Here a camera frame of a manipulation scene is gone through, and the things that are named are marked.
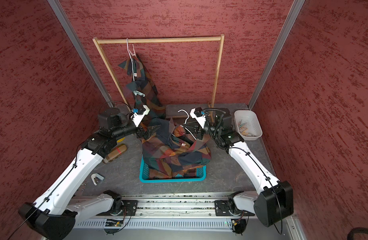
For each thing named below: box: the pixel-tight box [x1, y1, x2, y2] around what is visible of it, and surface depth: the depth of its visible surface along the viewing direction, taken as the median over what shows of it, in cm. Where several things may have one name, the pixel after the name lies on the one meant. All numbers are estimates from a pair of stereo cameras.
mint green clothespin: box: [133, 90, 146, 97], surface depth 72 cm
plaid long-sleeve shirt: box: [141, 118, 212, 179], surface depth 78 cm
